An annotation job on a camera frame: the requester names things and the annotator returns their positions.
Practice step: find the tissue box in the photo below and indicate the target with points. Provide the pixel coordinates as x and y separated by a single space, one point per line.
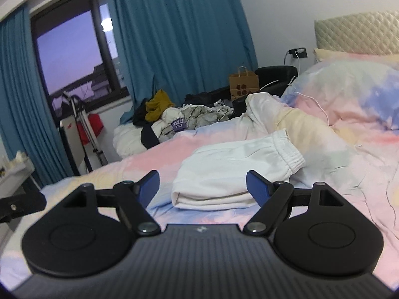
20 157

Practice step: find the pale yellow pillow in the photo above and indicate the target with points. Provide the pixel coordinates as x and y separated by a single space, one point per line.
327 56

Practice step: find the blue curtain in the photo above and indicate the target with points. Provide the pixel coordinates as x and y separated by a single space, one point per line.
28 99
180 37

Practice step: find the dark framed window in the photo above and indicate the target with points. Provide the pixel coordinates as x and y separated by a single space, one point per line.
68 56

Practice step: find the white crumpled blanket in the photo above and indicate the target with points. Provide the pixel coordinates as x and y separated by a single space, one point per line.
127 141

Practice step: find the beige quilted headboard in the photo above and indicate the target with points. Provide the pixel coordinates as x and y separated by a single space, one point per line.
358 31

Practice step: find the white folded board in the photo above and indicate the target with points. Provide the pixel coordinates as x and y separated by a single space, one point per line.
73 146

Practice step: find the navy garment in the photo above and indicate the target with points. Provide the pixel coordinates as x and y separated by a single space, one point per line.
149 138

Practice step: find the white sweatpants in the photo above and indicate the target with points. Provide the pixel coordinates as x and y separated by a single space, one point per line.
224 171

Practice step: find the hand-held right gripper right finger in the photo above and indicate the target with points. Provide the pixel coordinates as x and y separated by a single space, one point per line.
257 188

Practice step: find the mustard yellow garment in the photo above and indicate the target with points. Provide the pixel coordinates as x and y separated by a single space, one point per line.
159 106

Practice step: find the white hoodie with purple print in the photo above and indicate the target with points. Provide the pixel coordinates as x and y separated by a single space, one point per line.
168 124

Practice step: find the white dressing table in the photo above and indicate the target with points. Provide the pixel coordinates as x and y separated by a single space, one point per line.
15 177

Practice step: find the pastel tie-dye pillow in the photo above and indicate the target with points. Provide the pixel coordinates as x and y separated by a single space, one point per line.
349 90

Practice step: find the grey patterned garment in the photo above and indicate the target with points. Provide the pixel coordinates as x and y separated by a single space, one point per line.
202 115

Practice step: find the red cloth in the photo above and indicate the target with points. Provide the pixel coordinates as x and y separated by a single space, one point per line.
92 127

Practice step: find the small black box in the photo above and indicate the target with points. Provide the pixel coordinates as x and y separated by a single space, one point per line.
239 107

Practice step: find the pastel tie-dye bedding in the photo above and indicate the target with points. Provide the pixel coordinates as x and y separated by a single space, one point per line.
149 158

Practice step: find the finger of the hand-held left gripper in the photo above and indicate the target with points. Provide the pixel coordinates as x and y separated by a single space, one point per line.
25 202

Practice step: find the black garment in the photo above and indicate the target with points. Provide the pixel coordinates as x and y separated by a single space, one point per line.
140 115

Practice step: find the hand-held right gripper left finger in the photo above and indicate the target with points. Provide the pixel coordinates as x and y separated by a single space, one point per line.
148 188

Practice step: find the black wall socket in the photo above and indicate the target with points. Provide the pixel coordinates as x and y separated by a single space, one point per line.
297 52

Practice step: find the brown paper bag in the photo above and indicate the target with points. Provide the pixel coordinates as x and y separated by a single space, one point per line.
244 84

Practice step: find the dark cloth pile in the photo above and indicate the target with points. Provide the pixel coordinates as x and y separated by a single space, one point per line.
205 96

